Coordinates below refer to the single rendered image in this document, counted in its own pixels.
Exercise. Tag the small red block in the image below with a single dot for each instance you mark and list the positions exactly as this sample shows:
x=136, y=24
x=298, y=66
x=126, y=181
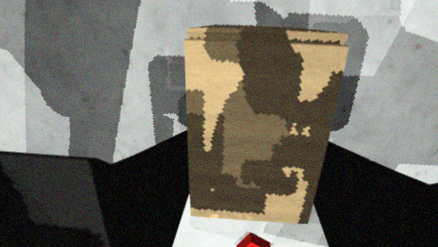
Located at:
x=252, y=240

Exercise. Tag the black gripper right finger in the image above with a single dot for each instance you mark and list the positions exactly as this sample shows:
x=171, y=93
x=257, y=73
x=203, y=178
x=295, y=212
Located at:
x=361, y=203

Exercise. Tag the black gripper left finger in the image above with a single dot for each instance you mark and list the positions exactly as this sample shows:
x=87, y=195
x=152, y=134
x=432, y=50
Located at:
x=138, y=201

